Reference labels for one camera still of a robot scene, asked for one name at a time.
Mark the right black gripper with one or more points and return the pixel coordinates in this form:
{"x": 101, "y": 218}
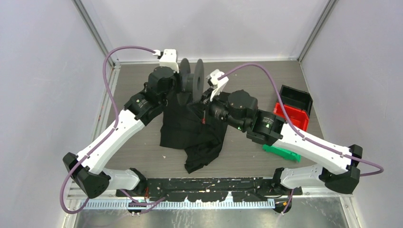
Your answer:
{"x": 220, "y": 96}

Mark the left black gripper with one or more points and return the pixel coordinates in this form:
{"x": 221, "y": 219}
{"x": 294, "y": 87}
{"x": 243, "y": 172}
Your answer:
{"x": 178, "y": 77}

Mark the grey plastic cable spool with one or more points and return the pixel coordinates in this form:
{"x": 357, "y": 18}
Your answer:
{"x": 191, "y": 84}

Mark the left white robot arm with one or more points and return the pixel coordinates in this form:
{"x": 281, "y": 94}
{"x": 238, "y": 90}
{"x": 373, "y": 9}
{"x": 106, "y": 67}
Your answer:
{"x": 88, "y": 167}

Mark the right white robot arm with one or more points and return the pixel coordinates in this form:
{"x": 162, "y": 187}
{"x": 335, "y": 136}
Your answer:
{"x": 336, "y": 167}

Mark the black cloth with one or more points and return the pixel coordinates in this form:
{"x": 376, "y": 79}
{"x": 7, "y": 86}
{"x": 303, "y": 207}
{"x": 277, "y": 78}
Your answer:
{"x": 188, "y": 128}

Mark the green plastic bin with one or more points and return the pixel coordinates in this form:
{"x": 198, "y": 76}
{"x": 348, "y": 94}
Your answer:
{"x": 284, "y": 153}

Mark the black plastic bin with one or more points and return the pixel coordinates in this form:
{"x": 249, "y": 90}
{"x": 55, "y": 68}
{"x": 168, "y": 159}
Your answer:
{"x": 296, "y": 98}

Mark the red plastic bin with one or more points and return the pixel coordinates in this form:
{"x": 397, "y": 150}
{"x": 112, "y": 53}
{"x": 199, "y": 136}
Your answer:
{"x": 298, "y": 117}

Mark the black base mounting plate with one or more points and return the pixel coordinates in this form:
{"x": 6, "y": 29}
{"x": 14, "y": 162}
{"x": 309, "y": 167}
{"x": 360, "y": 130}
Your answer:
{"x": 245, "y": 189}

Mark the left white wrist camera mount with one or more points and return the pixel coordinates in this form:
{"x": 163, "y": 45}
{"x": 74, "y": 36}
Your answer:
{"x": 167, "y": 58}

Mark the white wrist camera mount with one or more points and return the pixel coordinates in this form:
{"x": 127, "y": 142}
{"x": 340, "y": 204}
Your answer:
{"x": 216, "y": 83}
{"x": 167, "y": 58}

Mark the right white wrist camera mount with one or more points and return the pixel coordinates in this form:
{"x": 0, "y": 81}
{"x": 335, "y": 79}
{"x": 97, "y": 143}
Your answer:
{"x": 216, "y": 83}

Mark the white slotted cable duct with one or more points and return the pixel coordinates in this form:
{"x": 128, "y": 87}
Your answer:
{"x": 166, "y": 205}

